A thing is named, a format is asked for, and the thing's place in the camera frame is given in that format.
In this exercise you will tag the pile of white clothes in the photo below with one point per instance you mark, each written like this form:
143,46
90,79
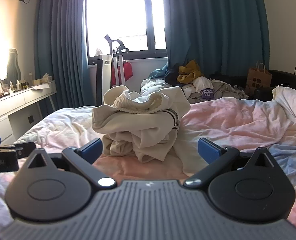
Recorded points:
223,87

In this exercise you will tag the pastel tie-dye duvet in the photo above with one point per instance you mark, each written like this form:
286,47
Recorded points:
143,120

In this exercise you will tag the vanity mirror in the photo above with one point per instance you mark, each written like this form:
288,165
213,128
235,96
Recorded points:
13,65

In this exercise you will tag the row of cosmetic bottles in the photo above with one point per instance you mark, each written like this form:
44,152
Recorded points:
17,86

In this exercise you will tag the white folding rack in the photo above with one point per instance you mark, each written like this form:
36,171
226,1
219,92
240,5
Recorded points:
116,67

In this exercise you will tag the black garment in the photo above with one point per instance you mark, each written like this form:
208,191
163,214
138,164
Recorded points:
172,76

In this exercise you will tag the yellow garment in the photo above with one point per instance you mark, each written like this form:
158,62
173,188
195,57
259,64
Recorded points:
188,76

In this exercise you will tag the tissue box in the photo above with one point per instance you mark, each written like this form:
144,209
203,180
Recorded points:
44,80

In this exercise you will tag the red cloth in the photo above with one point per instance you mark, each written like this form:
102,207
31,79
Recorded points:
128,71

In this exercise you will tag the window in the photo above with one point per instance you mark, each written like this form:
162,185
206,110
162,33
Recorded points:
118,12

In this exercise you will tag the brown paper bag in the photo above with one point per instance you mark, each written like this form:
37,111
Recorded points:
259,78

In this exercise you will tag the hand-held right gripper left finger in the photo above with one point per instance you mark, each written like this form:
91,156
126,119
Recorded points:
93,150

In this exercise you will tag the black bedside furniture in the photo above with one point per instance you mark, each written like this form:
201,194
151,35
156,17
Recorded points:
285,78

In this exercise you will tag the white bundled quilt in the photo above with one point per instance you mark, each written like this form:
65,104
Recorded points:
153,87

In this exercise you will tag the white vanity desk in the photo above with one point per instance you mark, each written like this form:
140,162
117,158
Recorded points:
12,105

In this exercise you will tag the dark wall outlet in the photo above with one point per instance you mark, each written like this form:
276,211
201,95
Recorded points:
30,119

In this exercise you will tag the teal garment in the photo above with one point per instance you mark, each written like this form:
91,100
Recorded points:
158,72

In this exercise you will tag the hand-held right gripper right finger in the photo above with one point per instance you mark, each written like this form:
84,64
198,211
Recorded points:
208,151

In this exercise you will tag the purple printed garment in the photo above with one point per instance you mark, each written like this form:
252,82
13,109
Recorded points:
207,93

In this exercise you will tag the teal curtain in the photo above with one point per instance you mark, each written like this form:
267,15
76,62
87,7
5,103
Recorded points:
213,25
60,45

